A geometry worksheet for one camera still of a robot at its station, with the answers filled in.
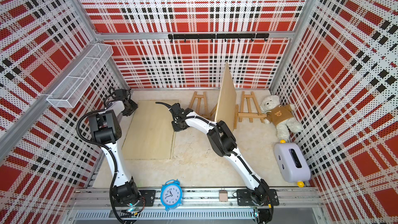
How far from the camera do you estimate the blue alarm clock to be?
2.35 ft

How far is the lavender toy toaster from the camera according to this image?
2.45 feet

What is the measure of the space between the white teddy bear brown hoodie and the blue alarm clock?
646mm

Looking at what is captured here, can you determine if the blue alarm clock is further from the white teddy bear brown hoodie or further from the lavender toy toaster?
the white teddy bear brown hoodie

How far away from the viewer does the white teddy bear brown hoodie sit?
3.01 ft

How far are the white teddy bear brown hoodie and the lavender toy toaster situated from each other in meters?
0.09

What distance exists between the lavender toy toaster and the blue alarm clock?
0.54 metres

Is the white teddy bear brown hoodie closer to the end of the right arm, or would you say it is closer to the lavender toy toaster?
the lavender toy toaster
